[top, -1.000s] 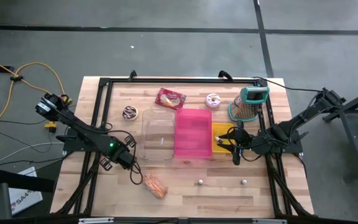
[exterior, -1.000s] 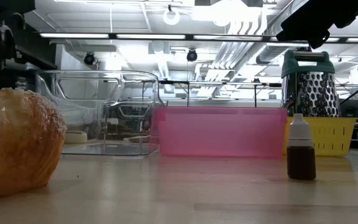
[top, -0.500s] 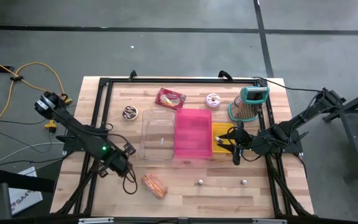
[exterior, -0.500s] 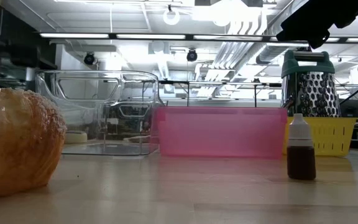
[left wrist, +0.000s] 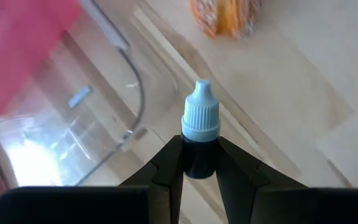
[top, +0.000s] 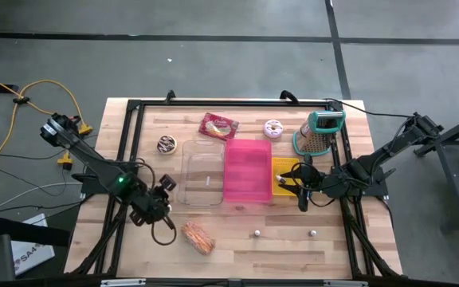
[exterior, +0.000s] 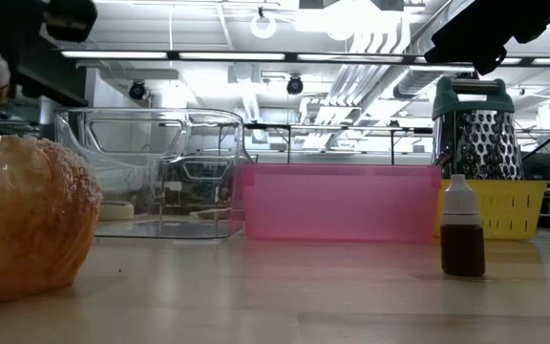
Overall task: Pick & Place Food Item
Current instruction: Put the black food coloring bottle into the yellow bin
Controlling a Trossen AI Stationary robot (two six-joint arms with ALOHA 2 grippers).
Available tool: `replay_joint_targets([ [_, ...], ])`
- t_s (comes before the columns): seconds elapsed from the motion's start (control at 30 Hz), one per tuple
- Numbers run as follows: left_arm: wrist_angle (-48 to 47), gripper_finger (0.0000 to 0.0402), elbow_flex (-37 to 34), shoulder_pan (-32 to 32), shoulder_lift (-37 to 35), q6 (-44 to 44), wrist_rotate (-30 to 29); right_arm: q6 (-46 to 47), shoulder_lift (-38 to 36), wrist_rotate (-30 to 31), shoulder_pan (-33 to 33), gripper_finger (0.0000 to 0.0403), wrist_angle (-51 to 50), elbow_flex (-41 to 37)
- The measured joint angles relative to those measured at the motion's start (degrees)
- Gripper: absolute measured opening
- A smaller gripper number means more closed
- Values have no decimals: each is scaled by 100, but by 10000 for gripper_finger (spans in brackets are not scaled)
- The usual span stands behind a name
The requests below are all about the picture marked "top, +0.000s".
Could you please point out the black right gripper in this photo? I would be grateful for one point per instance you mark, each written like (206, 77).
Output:
(324, 184)

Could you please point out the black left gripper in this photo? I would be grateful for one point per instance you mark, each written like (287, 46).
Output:
(154, 205)

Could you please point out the small silver-capped marker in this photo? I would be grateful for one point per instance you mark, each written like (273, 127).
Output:
(312, 233)
(257, 233)
(280, 179)

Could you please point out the chocolate frosted donut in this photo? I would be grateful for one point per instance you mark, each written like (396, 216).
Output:
(167, 144)

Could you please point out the red popcorn packet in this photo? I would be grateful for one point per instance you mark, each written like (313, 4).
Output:
(218, 125)

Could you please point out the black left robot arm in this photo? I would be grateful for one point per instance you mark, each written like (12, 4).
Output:
(94, 163)

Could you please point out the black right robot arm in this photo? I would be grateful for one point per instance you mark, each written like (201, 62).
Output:
(389, 151)

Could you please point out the yellow plastic basket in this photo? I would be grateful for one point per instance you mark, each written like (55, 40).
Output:
(285, 165)

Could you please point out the clear plastic bin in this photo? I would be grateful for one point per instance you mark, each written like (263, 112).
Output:
(199, 175)

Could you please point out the pink plastic bin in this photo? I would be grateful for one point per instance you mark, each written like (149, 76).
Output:
(247, 171)

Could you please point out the sugar-coated bread loaf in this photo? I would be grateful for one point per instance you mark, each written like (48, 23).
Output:
(197, 239)

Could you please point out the purple frosted donut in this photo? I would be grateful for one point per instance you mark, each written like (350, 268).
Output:
(273, 128)

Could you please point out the white labelled box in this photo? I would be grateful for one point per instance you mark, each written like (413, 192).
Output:
(34, 255)

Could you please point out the black angled panel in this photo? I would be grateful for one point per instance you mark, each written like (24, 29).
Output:
(26, 233)

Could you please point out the black metal stand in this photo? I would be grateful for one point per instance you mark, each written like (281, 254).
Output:
(456, 159)

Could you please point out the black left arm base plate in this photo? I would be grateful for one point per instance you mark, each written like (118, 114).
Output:
(90, 185)

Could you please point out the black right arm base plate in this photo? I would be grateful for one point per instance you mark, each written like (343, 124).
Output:
(377, 189)

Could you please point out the silver frame bracket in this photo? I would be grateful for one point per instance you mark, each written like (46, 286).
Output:
(345, 284)
(122, 283)

